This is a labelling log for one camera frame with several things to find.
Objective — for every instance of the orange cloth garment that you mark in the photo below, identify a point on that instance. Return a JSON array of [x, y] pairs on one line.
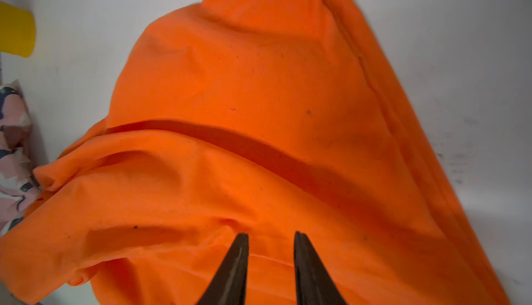
[[263, 117]]

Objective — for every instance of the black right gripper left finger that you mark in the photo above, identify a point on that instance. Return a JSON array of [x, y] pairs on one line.
[[229, 284]]

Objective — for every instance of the yellow pencil cup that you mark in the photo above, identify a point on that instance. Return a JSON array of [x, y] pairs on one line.
[[18, 31]]

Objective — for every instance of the pink shark print garment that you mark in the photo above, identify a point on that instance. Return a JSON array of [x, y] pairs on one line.
[[19, 188]]

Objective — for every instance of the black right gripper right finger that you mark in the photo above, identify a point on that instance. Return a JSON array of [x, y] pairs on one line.
[[313, 283]]

